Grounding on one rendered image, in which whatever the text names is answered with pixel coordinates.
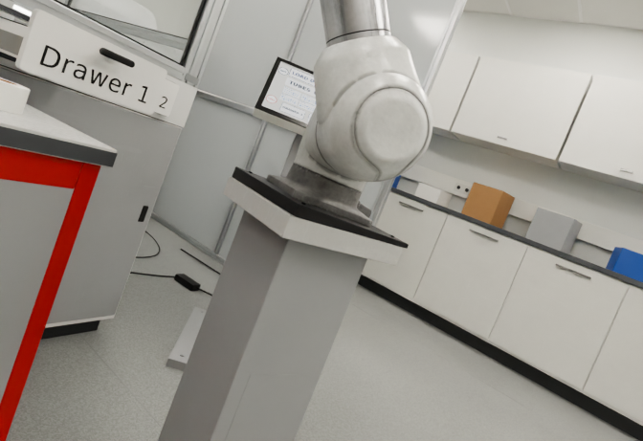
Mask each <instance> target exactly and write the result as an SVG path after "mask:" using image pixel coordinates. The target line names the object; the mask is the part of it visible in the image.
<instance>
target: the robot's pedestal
mask: <svg viewBox="0 0 643 441"><path fill-rule="evenodd" d="M223 194H225V195H226V196H227V197H229V198H230V199H231V200H233V201H234V202H235V203H236V204H237V205H238V206H240V207H241V208H243V209H244V212H243V215H242V218H241V220H240V223H239V226H238V228H237V231H236V234H235V236H234V239H233V243H232V245H231V247H230V250H229V253H228V255H227V258H226V261H225V263H224V266H223V269H222V271H221V274H220V277H219V278H218V281H217V284H216V286H215V289H214V292H213V294H212V297H211V301H210V304H209V306H208V309H207V312H206V314H205V316H204V319H203V321H202V324H201V327H200V329H199V332H198V335H197V337H196V340H195V343H194V345H193V347H192V350H191V352H190V355H189V357H188V362H187V364H186V367H185V370H184V372H183V375H182V378H181V380H180V383H179V385H178V387H177V390H176V393H175V395H174V398H173V401H172V403H171V406H170V408H169V411H168V414H167V416H166V420H165V422H164V425H163V428H162V430H161V433H160V436H159V438H158V441H294V440H295V438H296V435H297V433H298V430H299V426H300V424H301V421H302V419H303V416H304V414H305V411H306V410H307V407H308V405H309V402H310V400H311V397H312V395H313V393H314V390H315V388H316V385H317V383H318V380H319V378H320V376H321V374H322V370H323V367H324V365H325V362H326V360H327V357H328V355H329V352H330V350H331V347H332V345H333V342H334V340H335V339H336V336H337V334H338V331H339V329H340V326H341V324H342V321H343V319H344V315H345V312H346V310H347V307H348V305H349V302H350V301H351V298H352V296H353V293H354V291H355V288H356V286H357V284H358V281H359V279H360V276H361V274H362V271H363V269H364V266H365V265H366V261H367V260H368V259H371V260H375V261H379V262H383V263H387V264H390V265H394V266H396V264H397V262H398V260H399V257H400V255H401V252H402V251H403V248H402V247H399V246H395V245H392V244H389V243H386V242H382V241H379V240H375V239H372V238H368V237H365V236H361V235H359V234H355V233H352V232H346V231H342V230H339V229H335V228H332V227H328V226H325V225H323V224H319V223H316V222H312V221H309V220H305V219H302V218H298V217H296V216H294V215H292V214H290V213H289V212H287V211H286V210H284V209H282V208H280V207H279V206H277V205H275V204H274V203H272V202H271V201H269V200H268V199H266V198H264V197H263V196H261V195H260V194H258V193H256V192H255V191H253V190H252V189H250V188H249V187H246V186H245V185H243V184H242V183H240V182H238V181H237V180H235V179H234V178H233V177H229V180H228V182H227V184H226V187H225V189H224V192H223Z"/></svg>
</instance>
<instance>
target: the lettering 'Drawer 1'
mask: <svg viewBox="0 0 643 441"><path fill-rule="evenodd" d="M48 48H49V49H51V50H54V51H55V52H56V53H57V61H56V63H55V64H54V65H47V64H45V63H43V62H44V59H45V56H46V54H47V51H48ZM68 60H69V59H67V58H66V60H65V63H64V66H63V69H62V72H61V73H64V72H65V69H66V66H67V64H68V63H69V62H72V63H75V62H74V61H73V60H69V61H68ZM59 61H60V53H59V51H58V50H56V49H55V48H53V47H50V46H48V45H46V46H45V49H44V52H43V55H42V58H41V61H40V64H41V65H43V66H46V67H50V68H54V67H56V66H57V65H58V63H59ZM77 66H81V67H83V68H84V71H81V70H79V69H76V70H75V71H74V77H75V78H81V79H82V80H84V78H85V75H86V72H87V69H86V67H85V66H84V65H82V64H78V65H77ZM76 72H82V73H83V75H82V77H77V76H76ZM99 76H100V82H99V87H101V86H102V84H103V83H104V82H105V81H106V79H107V78H108V75H106V77H105V78H104V80H103V81H102V82H101V72H99V73H98V74H97V76H96V77H95V79H94V70H93V69H92V76H91V83H92V84H94V83H95V81H96V80H97V78H98V77H99ZM113 80H117V81H118V82H119V85H117V84H114V83H112V81H113ZM111 84H112V85H115V86H117V87H121V82H120V81H119V80H118V79H117V78H112V79H111V80H110V82H109V89H110V90H111V91H112V92H115V93H118V92H119V91H115V90H113V89H112V88H111ZM127 86H131V87H132V84H127V83H125V85H124V88H123V90H122V95H123V94H124V91H125V89H126V87H127ZM142 88H145V90H144V94H143V97H142V100H140V99H138V101H140V102H143V103H146V101H144V96H145V93H146V91H147V88H148V87H146V86H143V87H142Z"/></svg>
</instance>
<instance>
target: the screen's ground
mask: <svg viewBox="0 0 643 441"><path fill-rule="evenodd" d="M279 66H281V67H284V68H286V69H289V70H290V71H291V68H294V69H296V70H299V71H301V72H303V73H305V74H307V75H310V76H312V77H313V76H314V75H311V74H309V73H307V72H304V71H302V70H301V69H298V68H296V67H293V66H291V65H289V64H286V63H284V62H282V61H281V62H280V64H279ZM279 66H278V68H279ZM284 86H287V87H289V88H291V89H294V90H296V91H299V92H301V93H303V94H305V95H307V96H310V97H312V98H316V97H314V96H312V95H313V93H314V90H315V86H312V85H310V84H308V83H305V82H303V81H300V80H298V79H296V78H293V77H289V74H288V77H286V76H284V75H281V74H279V73H276V74H275V77H274V79H273V81H272V83H271V86H270V88H269V90H268V92H267V94H270V95H273V96H275V97H278V98H279V96H280V94H281V91H282V89H283V87H284ZM283 102H285V101H283V100H281V99H278V100H277V103H276V105H273V104H272V103H269V102H267V101H263V103H262V106H264V107H267V108H269V109H272V110H274V111H277V112H279V113H281V114H283V115H286V116H288V117H291V118H293V119H296V120H298V121H302V122H305V123H307V124H308V121H307V119H308V116H309V113H311V112H309V111H307V110H304V109H302V108H299V107H297V106H295V105H293V104H290V103H288V102H285V103H287V104H290V105H292V106H295V107H297V108H299V109H301V110H303V111H306V112H305V115H304V118H303V120H301V119H299V118H296V117H294V116H291V115H289V114H286V113H284V112H281V111H279V108H280V106H281V104H282V103H283ZM311 114H313V113H311Z"/></svg>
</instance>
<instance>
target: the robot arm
mask: <svg viewBox="0 0 643 441"><path fill-rule="evenodd" d="M320 3H321V15H322V22H323V27H324V34H325V41H326V47H327V48H326V49H324V50H323V51H322V52H321V55H320V56H319V58H318V60H317V62H316V64H315V66H314V82H315V95H316V108H315V110H314V112H313V114H312V116H311V118H310V120H309V123H308V124H307V126H306V129H305V131H304V134H303V136H302V139H301V142H300V144H299V150H298V153H297V156H296V158H295V161H294V163H293V164H292V166H291V168H290V170H289V172H288V174H287V176H286V177H282V176H276V175H272V174H268V176H267V178H266V181H268V182H270V183H272V184H274V185H275V186H277V187H279V188H281V189H282V190H284V191H285V192H287V193H289V194H290V195H292V197H294V198H295V199H297V200H300V201H301V202H304V203H306V204H309V205H312V206H314V207H317V208H320V209H324V210H326V211H329V212H332V213H334V214H337V215H339V216H341V217H344V218H346V219H349V220H351V221H354V222H356V223H359V224H361V225H364V226H366V227H369V228H370V227H371V225H372V220H370V219H369V217H370V214H371V209H369V208H368V207H366V206H364V205H363V204H361V202H360V197H361V194H362V193H361V192H363V190H364V188H365V185H366V183H367V182H382V181H386V180H389V179H393V178H395V177H398V176H400V175H401V174H403V173H405V172H406V171H408V170H409V169H410V168H412V167H413V166H414V165H415V164H416V163H417V162H418V161H419V160H420V159H421V158H422V156H423V155H424V153H425V152H426V150H427V148H428V146H429V143H430V141H431V137H432V122H433V120H432V108H431V105H430V102H429V99H428V97H427V95H426V94H425V92H424V91H423V89H422V87H421V84H420V81H419V79H418V76H417V74H416V71H415V68H414V64H413V61H412V58H411V54H410V50H409V49H408V48H407V46H406V45H405V44H403V43H402V42H401V41H400V40H399V39H398V38H396V37H395V36H391V34H390V26H389V19H388V5H387V0H320ZM308 169H309V170H308ZM354 189H355V190H354ZM356 190H357V191H356Z"/></svg>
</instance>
